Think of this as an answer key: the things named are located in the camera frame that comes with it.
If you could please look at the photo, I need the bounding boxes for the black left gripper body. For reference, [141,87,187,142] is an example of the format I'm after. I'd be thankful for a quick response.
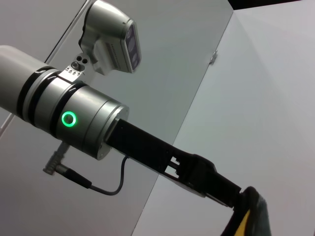
[105,118,206,195]

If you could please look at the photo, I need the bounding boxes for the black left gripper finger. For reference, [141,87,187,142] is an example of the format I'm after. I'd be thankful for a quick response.
[197,187,237,209]
[203,159,243,202]

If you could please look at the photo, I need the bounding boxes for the yellow and grey towel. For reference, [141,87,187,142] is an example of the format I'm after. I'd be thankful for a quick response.
[220,186,273,236]

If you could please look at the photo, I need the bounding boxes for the left gripper cable with plugs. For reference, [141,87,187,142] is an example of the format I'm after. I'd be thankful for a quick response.
[42,142,131,196]

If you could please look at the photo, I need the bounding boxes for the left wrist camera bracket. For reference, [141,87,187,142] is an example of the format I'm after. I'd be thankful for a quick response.
[58,52,95,85]

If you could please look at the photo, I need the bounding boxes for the small metal wall clip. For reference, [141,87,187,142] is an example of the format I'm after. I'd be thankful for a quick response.
[208,50,219,65]

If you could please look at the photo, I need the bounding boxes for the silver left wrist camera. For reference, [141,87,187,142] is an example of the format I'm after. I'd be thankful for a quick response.
[78,0,143,76]

